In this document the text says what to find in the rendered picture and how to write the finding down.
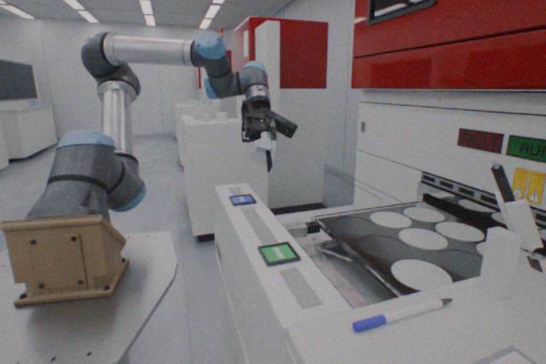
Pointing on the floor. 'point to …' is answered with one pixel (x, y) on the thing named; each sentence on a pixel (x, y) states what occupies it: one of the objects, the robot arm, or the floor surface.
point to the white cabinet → (232, 318)
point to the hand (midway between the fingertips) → (273, 163)
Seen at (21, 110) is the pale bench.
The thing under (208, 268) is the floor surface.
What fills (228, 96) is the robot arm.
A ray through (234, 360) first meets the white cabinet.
